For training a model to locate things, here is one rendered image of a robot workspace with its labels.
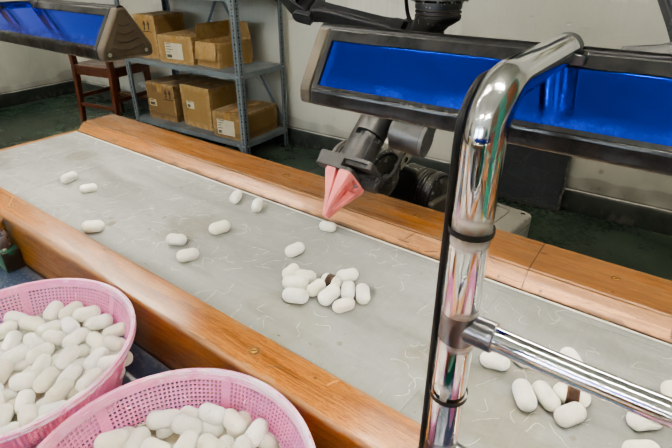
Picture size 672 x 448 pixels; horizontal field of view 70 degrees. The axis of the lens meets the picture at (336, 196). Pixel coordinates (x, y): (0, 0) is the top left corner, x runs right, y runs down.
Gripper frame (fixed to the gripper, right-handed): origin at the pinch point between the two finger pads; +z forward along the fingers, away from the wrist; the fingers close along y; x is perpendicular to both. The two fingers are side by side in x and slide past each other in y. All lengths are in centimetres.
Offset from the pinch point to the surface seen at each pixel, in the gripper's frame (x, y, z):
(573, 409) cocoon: -4.4, 40.7, 11.9
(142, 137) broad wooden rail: 9, -67, -4
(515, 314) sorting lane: 6.0, 30.7, 2.9
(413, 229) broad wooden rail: 9.3, 10.6, -4.7
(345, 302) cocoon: -4.1, 12.1, 12.0
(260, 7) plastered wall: 114, -198, -145
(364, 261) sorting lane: 4.9, 7.3, 4.2
